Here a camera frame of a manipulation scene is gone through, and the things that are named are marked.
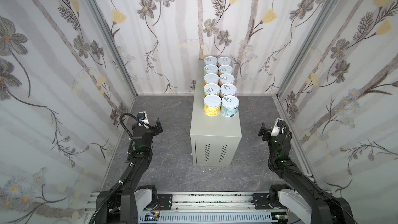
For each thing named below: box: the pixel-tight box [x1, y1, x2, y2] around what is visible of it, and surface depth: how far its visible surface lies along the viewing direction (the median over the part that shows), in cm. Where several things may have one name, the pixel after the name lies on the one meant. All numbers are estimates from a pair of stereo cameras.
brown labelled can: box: [218, 64, 234, 77], surface depth 78 cm
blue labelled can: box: [203, 56, 218, 65], surface depth 84 cm
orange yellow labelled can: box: [203, 73, 220, 87], surface depth 75 cm
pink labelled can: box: [217, 56, 232, 66], surface depth 84 cm
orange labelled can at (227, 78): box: [218, 73, 236, 85], surface depth 74 cm
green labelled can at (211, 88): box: [203, 82, 221, 98], surface depth 69 cm
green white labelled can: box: [203, 64, 219, 77], surface depth 79 cm
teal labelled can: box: [220, 95, 240, 118], surface depth 65 cm
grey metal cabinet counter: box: [189, 60, 243, 168], surface depth 67 cm
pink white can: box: [220, 83, 238, 98], surface depth 70 cm
